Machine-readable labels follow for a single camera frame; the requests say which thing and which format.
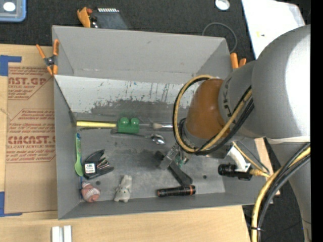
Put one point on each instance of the metal spoon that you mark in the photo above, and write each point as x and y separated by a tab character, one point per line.
158	139

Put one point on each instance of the grey toy animal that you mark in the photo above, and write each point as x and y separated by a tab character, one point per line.
123	190

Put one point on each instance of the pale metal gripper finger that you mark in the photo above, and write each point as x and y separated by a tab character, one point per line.
166	164
172	153

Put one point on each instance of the black cylinder on white bracket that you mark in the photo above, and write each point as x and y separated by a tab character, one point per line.
230	170

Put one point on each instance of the pink and white ball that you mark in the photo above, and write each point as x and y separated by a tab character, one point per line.
90	192

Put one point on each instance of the green plastic spoon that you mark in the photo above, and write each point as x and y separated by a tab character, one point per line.
78	165

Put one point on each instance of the brown cardboard board red print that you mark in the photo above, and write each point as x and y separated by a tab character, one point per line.
30	175

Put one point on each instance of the grey metal bin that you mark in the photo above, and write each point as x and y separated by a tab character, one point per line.
141	165

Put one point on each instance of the green toy brick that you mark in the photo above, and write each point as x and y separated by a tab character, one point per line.
128	126

